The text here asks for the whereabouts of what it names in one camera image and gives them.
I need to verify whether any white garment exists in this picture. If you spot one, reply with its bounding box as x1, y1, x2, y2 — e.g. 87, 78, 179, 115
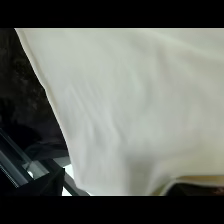
14, 28, 224, 197

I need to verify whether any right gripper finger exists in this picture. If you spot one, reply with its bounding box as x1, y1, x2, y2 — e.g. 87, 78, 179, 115
13, 167, 66, 197

